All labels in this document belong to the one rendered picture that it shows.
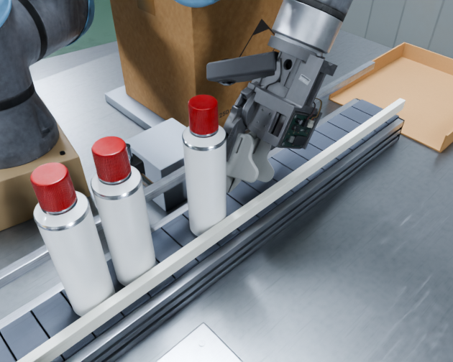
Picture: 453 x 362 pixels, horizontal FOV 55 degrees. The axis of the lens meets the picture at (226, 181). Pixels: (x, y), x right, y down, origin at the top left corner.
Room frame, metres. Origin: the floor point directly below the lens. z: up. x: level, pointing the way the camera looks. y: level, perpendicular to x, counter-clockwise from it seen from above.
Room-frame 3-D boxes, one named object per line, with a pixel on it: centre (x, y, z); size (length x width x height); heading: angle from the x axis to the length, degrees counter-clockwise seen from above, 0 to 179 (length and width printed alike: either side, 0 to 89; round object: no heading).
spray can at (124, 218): (0.34, 0.11, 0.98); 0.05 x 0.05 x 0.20
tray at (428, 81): (0.84, -0.42, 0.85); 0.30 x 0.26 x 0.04; 133
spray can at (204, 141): (0.41, 0.03, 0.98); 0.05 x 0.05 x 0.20
